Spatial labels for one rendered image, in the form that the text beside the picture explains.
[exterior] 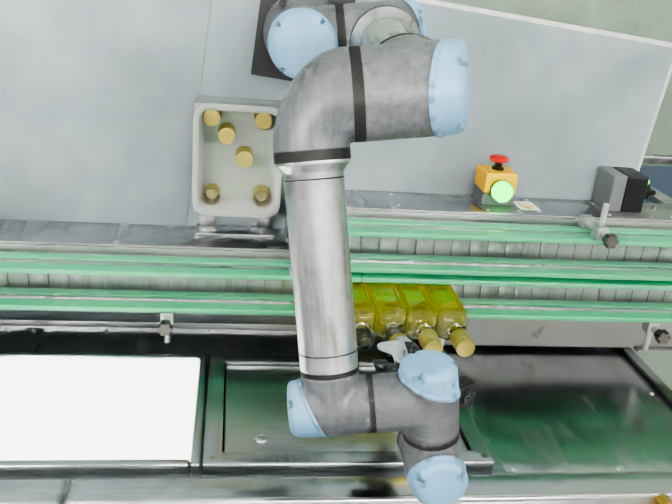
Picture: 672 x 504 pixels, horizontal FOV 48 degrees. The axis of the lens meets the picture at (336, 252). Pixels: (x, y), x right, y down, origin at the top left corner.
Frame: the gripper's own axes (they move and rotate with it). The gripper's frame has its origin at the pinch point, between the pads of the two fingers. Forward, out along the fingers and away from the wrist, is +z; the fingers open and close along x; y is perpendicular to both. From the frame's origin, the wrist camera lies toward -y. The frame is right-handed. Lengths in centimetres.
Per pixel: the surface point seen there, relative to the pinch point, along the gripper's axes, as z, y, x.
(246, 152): 36, 27, -24
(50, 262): 25, 63, -3
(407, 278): 21.6, -4.8, -4.4
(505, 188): 32.3, -25.4, -20.7
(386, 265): 22.8, -0.6, -6.4
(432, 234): 21.3, -8.3, -13.9
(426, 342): 1.9, -4.5, -1.0
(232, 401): 3.9, 28.2, 13.1
